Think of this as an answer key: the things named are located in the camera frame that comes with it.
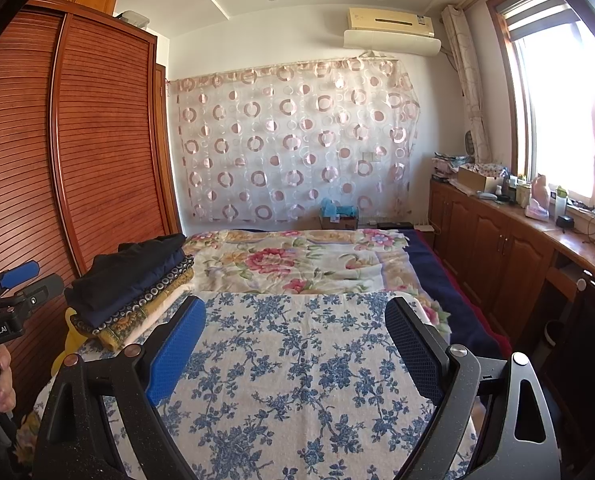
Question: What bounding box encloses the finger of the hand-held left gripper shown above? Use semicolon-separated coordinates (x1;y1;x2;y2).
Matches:
0;260;41;293
24;273;66;307

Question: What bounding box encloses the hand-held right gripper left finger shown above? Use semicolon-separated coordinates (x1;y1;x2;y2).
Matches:
32;295;208;480

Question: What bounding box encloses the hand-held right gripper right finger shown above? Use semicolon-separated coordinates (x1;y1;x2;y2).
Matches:
385;296;563;480

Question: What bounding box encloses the black printed T-shirt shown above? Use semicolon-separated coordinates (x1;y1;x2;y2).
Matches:
70;233;187;312

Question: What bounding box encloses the person's left hand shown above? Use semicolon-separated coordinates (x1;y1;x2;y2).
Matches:
0;346;18;412

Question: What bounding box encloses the folded gold cloth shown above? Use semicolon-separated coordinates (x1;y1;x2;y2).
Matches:
104;272;197;352

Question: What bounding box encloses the folded circle-patterned cloth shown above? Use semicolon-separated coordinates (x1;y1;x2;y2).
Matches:
91;259;196;337

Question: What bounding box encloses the yellow cloth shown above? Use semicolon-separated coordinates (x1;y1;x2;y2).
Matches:
51;307;105;378

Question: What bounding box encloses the folded navy cloth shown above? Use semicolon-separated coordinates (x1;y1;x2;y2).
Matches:
81;255;189;327

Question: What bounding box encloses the navy blanket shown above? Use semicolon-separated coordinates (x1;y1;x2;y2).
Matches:
406;230;504;357

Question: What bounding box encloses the red bed cover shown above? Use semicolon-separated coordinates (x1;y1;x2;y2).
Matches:
427;245;514;358

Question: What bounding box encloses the wooden slatted wardrobe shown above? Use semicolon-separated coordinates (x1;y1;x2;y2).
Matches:
0;0;183;421

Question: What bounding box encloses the white trash bin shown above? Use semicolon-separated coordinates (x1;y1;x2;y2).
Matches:
541;319;562;347

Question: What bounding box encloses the small brown box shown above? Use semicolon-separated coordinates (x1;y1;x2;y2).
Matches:
318;215;359;232

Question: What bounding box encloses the blue plastic bag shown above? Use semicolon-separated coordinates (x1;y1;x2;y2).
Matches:
319;198;359;221

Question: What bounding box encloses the dark chair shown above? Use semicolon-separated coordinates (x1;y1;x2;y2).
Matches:
561;269;595;480

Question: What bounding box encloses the open cardboard box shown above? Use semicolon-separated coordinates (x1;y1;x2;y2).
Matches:
456;162;504;192

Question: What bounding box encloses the pink figurine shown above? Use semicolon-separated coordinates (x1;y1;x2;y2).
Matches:
524;172;551;222

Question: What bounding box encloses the sheer circle-patterned curtain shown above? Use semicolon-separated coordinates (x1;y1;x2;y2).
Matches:
168;57;424;227

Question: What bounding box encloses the floral window curtain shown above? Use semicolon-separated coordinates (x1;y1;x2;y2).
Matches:
440;4;499;167

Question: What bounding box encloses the wooden framed window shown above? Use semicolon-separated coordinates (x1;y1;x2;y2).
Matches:
486;0;595;223

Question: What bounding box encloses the cream air conditioner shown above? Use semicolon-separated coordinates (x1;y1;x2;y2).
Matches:
342;6;439;59

